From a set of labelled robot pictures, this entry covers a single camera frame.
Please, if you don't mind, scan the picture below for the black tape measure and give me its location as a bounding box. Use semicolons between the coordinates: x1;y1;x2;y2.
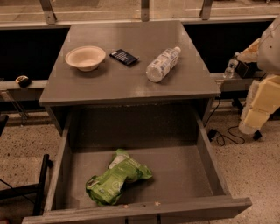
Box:
16;75;32;88

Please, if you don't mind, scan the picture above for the black chair frame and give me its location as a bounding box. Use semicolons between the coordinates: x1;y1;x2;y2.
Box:
0;114;54;217

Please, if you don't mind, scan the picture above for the small black box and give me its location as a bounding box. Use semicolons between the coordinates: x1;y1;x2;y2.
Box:
235;62;258;79

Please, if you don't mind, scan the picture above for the open grey top drawer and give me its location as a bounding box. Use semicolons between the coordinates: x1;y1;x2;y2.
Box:
23;103;251;224

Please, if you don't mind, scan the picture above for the grey wooden cabinet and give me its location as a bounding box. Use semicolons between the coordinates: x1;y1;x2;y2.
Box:
39;21;220;130

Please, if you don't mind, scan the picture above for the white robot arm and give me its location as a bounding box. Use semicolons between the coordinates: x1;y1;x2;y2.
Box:
237;17;280;135

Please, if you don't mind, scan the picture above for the clear plastic water bottle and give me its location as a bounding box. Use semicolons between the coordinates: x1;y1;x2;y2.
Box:
146;46;181;82

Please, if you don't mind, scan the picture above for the green rice chip bag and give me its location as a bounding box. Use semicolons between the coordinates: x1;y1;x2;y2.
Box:
86;149;152;206

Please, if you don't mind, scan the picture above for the small background water bottle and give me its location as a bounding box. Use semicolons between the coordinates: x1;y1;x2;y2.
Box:
223;52;239;79

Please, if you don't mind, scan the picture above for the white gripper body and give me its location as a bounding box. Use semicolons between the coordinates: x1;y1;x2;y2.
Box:
245;75;280;127

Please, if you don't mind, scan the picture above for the black snack packet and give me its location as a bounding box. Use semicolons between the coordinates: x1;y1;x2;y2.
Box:
109;49;138;67

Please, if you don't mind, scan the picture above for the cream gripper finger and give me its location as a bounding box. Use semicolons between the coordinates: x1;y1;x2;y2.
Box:
237;38;260;63

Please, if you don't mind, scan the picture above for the white paper bowl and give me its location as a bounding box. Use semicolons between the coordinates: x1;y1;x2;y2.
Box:
65;46;106;72

